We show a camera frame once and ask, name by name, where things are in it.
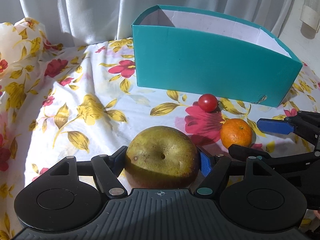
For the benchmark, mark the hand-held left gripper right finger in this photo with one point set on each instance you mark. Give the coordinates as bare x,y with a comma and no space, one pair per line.
205,162

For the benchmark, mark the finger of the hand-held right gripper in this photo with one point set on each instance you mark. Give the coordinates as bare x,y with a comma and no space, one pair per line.
275,126
247,152

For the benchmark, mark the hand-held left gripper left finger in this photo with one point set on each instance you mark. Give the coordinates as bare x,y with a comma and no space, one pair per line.
119,156

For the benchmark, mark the tangerine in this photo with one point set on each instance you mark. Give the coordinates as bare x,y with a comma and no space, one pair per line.
236,132

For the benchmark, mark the green and red apple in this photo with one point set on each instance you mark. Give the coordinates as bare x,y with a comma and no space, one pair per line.
162,152

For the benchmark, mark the teal cardboard box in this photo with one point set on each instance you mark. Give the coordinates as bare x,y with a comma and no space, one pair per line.
200,62

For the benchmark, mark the red cherry tomato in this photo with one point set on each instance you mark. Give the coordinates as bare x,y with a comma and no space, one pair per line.
207,102

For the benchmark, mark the floral tablecloth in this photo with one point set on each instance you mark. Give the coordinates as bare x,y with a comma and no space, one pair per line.
75,80

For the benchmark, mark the white curtain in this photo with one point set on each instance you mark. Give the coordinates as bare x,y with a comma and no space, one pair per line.
75,5

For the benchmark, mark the white wall fixture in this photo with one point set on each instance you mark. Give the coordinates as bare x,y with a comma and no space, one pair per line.
310,17

